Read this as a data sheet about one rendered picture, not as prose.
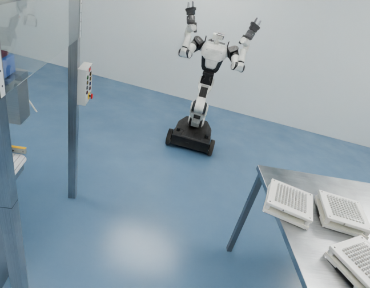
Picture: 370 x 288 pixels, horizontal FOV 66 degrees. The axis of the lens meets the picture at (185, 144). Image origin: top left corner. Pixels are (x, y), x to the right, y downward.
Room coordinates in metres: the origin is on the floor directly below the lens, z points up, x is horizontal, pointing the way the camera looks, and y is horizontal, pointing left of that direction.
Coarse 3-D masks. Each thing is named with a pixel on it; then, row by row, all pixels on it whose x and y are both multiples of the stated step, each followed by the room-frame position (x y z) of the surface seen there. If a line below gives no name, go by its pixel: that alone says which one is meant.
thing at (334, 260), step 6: (330, 258) 0.97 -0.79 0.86; (336, 258) 0.98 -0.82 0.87; (336, 264) 0.94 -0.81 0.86; (342, 264) 0.95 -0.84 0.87; (342, 270) 0.92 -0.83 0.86; (348, 270) 0.92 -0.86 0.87; (348, 276) 0.89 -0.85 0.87; (354, 276) 0.90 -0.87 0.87; (354, 282) 0.86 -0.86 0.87; (360, 282) 0.87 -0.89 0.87
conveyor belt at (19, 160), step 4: (16, 156) 1.10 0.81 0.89; (20, 156) 1.11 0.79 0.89; (24, 156) 1.13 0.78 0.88; (16, 160) 1.08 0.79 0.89; (20, 160) 1.09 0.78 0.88; (24, 160) 1.11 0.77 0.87; (16, 164) 1.05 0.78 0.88; (20, 164) 1.07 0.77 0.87; (16, 168) 1.03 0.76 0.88; (20, 168) 1.06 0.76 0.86; (16, 172) 1.02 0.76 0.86
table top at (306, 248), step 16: (272, 176) 1.58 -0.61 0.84; (288, 176) 1.62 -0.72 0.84; (304, 176) 1.67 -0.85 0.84; (320, 176) 1.73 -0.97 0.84; (336, 192) 1.57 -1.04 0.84; (352, 192) 1.62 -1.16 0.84; (368, 192) 1.67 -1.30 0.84; (368, 208) 1.48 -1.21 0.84; (288, 224) 1.16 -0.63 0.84; (320, 224) 1.22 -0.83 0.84; (288, 240) 1.04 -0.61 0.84; (304, 240) 1.07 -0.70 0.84; (320, 240) 1.10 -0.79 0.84; (336, 240) 1.13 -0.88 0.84; (368, 240) 1.19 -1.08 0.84; (304, 256) 0.97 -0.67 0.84; (320, 256) 0.99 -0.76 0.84; (304, 272) 0.87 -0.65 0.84; (320, 272) 0.90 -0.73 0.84; (336, 272) 0.92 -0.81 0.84
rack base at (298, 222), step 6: (264, 204) 1.24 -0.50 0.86; (264, 210) 1.20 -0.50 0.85; (270, 210) 1.20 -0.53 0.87; (276, 210) 1.21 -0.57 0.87; (276, 216) 1.19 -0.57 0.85; (282, 216) 1.18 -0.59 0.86; (288, 216) 1.19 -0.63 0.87; (294, 222) 1.16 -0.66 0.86; (300, 222) 1.16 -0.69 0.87; (306, 228) 1.15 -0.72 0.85
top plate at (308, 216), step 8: (272, 184) 1.38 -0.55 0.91; (280, 184) 1.40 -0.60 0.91; (272, 192) 1.30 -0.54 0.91; (288, 192) 1.34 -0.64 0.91; (304, 192) 1.38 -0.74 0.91; (272, 200) 1.23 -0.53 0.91; (312, 200) 1.32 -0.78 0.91; (280, 208) 1.19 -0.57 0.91; (288, 208) 1.20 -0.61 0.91; (312, 208) 1.25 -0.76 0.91; (296, 216) 1.16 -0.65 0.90; (304, 216) 1.17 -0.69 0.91; (312, 216) 1.18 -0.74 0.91
